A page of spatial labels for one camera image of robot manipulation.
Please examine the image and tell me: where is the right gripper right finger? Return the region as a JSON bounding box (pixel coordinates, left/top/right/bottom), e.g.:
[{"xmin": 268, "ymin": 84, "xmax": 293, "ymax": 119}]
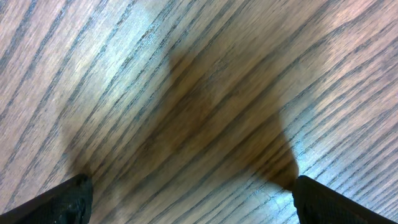
[{"xmin": 292, "ymin": 175, "xmax": 395, "ymax": 224}]

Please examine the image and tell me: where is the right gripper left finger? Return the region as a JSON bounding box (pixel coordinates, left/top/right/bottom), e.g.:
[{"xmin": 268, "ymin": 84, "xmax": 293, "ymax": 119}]
[{"xmin": 1, "ymin": 174, "xmax": 93, "ymax": 224}]

